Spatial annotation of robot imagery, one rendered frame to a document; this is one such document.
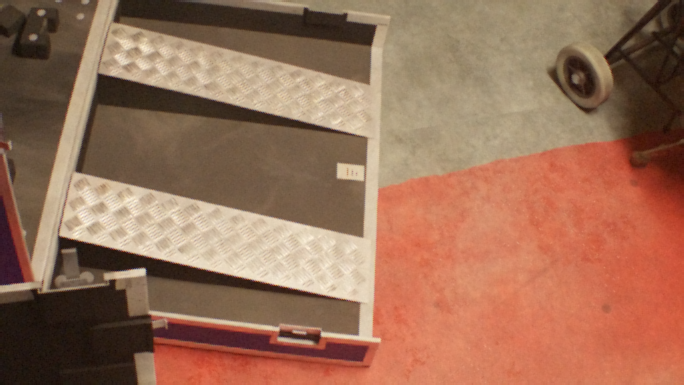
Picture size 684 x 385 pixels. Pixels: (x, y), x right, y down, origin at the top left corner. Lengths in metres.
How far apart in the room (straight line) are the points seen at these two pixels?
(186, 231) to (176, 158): 0.29
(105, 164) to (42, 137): 0.21
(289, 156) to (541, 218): 0.70
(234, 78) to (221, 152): 0.21
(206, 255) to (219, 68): 0.58
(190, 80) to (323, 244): 0.58
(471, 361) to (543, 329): 0.22
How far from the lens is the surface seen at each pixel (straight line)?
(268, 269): 2.57
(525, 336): 2.68
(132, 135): 2.84
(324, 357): 2.52
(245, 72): 2.90
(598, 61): 3.04
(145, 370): 1.83
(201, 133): 2.85
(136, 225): 2.55
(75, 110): 2.72
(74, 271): 1.57
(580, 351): 2.71
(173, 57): 2.88
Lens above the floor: 2.29
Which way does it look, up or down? 55 degrees down
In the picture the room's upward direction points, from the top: 12 degrees clockwise
